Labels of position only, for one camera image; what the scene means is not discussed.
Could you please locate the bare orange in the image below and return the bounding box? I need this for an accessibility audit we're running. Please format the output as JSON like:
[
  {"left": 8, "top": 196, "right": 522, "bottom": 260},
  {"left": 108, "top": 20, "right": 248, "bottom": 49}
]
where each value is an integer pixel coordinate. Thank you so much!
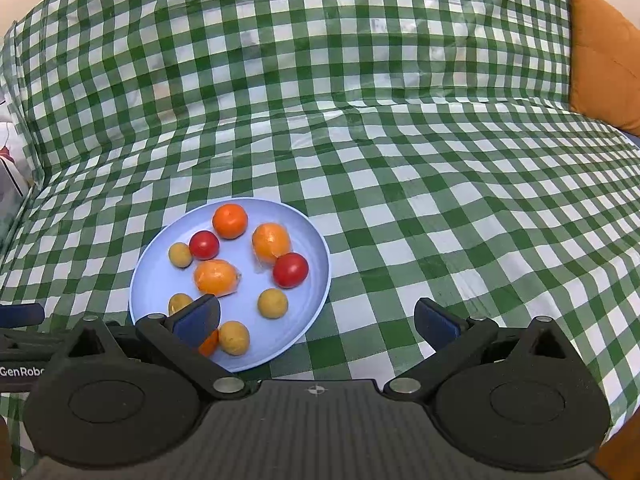
[
  {"left": 198, "top": 330, "right": 219, "bottom": 358},
  {"left": 212, "top": 203, "right": 248, "bottom": 240}
]

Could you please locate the yellow lemon bottom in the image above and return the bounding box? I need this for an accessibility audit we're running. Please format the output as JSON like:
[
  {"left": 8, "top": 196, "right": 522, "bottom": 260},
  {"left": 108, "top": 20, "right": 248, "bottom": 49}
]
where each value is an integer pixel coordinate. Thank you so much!
[{"left": 218, "top": 321, "right": 250, "bottom": 356}]

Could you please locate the small yellow lemon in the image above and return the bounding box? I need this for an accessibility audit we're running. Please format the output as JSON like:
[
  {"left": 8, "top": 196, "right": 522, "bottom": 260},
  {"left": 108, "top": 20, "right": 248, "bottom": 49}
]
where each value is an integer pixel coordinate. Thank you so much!
[{"left": 168, "top": 242, "right": 193, "bottom": 269}]

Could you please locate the red tomato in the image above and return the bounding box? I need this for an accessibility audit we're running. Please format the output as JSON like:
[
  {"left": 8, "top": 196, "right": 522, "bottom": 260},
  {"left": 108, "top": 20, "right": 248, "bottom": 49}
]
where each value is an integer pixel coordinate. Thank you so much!
[
  {"left": 189, "top": 230, "right": 220, "bottom": 261},
  {"left": 272, "top": 252, "right": 309, "bottom": 288}
]

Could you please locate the yellow lemon top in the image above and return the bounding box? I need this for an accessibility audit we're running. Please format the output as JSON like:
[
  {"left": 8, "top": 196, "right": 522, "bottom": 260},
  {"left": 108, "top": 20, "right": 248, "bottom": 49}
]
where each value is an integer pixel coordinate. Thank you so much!
[{"left": 257, "top": 288, "right": 288, "bottom": 320}]

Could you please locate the red tomato top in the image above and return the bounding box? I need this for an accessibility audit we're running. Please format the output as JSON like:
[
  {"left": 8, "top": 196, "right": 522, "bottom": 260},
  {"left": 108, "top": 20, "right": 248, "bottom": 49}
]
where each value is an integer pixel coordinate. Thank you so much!
[{"left": 272, "top": 252, "right": 309, "bottom": 288}]

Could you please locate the light blue plate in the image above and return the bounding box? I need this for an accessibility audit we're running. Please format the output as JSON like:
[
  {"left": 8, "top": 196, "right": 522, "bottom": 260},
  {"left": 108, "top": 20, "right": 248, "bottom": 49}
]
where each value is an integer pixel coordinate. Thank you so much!
[{"left": 128, "top": 197, "right": 332, "bottom": 374}]

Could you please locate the white patterned pillow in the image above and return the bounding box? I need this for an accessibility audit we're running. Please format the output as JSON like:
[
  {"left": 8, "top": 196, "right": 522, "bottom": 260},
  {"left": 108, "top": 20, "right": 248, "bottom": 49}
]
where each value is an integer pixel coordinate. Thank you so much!
[{"left": 0, "top": 96, "right": 34, "bottom": 247}]

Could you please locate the green white checkered cloth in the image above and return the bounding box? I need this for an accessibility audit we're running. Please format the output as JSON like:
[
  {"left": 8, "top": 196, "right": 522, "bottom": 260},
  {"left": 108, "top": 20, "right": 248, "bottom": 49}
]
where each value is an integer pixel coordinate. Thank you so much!
[{"left": 0, "top": 0, "right": 640, "bottom": 480}]

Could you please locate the orange cushion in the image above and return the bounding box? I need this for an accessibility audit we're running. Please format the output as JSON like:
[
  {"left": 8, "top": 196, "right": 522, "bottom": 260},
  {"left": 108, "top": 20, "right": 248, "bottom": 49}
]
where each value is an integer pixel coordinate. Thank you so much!
[{"left": 570, "top": 0, "right": 640, "bottom": 136}]

